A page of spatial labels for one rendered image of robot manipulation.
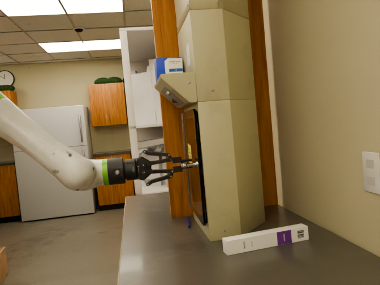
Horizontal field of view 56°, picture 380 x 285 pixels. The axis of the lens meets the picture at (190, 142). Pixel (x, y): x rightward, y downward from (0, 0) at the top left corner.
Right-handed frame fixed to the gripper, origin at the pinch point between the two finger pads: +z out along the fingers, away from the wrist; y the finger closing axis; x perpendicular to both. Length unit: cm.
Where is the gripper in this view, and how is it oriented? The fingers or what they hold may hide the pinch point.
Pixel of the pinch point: (182, 164)
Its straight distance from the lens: 129.8
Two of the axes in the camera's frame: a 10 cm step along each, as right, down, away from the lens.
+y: -0.9, -9.9, -0.5
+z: 9.8, -1.0, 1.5
